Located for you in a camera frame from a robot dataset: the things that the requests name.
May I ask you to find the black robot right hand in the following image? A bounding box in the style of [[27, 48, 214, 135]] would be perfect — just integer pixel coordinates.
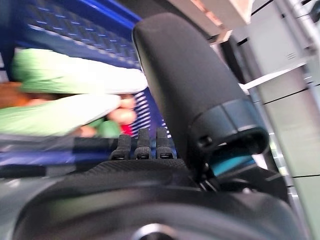
[[12, 12, 308, 240]]

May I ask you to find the green white napa cabbage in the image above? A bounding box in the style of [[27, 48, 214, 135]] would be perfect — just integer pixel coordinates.
[[0, 94, 121, 138], [12, 48, 149, 95]]

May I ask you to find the blue plastic shopping basket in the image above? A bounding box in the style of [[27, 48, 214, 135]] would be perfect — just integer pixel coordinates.
[[0, 0, 180, 181]]

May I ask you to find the red bell pepper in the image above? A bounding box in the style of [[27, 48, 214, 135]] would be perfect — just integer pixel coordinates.
[[119, 123, 133, 137]]

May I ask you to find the green bell pepper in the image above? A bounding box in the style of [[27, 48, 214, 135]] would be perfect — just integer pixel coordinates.
[[96, 119, 121, 138]]

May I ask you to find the orange fruit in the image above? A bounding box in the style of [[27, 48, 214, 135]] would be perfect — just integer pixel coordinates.
[[0, 82, 25, 110]]

